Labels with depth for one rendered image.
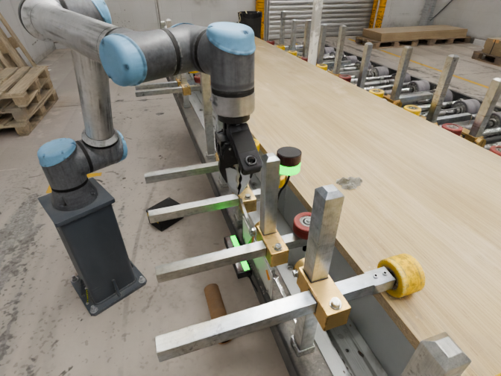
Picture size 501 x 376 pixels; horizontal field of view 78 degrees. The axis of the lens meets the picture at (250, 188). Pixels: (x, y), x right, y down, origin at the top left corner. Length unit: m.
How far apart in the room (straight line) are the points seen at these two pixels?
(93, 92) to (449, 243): 1.24
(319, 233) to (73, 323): 1.58
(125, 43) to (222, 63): 0.17
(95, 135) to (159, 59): 0.86
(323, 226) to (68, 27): 0.70
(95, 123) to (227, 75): 0.88
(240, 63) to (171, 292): 1.47
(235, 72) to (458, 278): 0.65
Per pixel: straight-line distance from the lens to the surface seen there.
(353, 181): 1.04
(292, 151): 0.76
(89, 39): 0.77
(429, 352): 0.42
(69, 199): 1.56
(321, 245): 0.57
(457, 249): 0.93
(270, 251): 0.82
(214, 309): 1.68
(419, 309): 0.76
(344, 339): 1.00
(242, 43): 0.63
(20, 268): 2.37
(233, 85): 0.64
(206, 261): 0.82
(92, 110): 1.39
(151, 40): 0.67
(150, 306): 1.85
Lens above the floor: 1.46
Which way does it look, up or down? 35 degrees down
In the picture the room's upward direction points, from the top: straight up
